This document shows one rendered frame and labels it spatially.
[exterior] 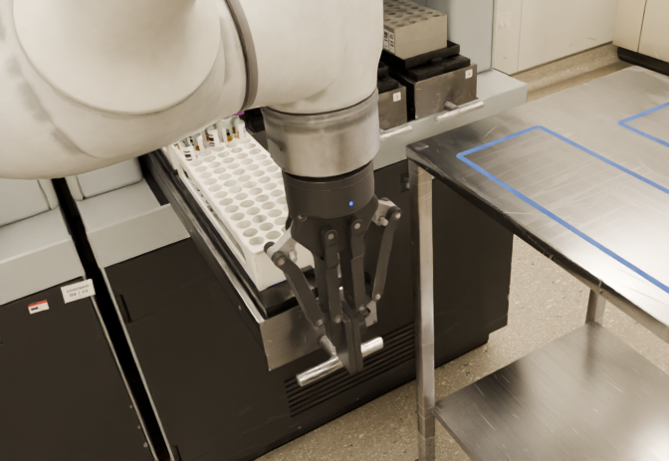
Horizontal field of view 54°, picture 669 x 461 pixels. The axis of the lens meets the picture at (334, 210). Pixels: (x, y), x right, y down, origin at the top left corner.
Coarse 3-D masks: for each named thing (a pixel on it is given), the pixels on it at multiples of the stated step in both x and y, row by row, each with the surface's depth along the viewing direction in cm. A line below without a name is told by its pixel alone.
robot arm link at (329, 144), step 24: (264, 120) 50; (288, 120) 47; (312, 120) 46; (336, 120) 46; (360, 120) 48; (288, 144) 48; (312, 144) 47; (336, 144) 47; (360, 144) 48; (288, 168) 49; (312, 168) 48; (336, 168) 49
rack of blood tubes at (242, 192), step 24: (240, 144) 86; (192, 168) 82; (216, 168) 82; (240, 168) 81; (264, 168) 80; (192, 192) 85; (216, 192) 77; (240, 192) 76; (264, 192) 76; (216, 216) 83; (240, 216) 73; (264, 216) 72; (240, 240) 69; (264, 240) 68; (264, 264) 67; (312, 264) 70; (264, 288) 69
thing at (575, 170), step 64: (512, 128) 93; (576, 128) 91; (640, 128) 89; (512, 192) 79; (576, 192) 78; (640, 192) 76; (576, 256) 68; (640, 256) 67; (640, 320) 62; (512, 384) 123; (576, 384) 121; (640, 384) 120; (512, 448) 111; (576, 448) 110; (640, 448) 109
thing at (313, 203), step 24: (360, 168) 51; (288, 192) 53; (312, 192) 51; (336, 192) 50; (360, 192) 52; (288, 216) 54; (312, 216) 52; (336, 216) 52; (360, 216) 56; (312, 240) 55
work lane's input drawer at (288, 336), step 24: (168, 168) 93; (168, 192) 94; (192, 216) 84; (216, 240) 78; (216, 264) 77; (240, 264) 73; (240, 288) 71; (288, 288) 69; (312, 288) 68; (240, 312) 74; (264, 312) 67; (288, 312) 67; (264, 336) 67; (288, 336) 69; (312, 336) 70; (288, 360) 70; (336, 360) 68
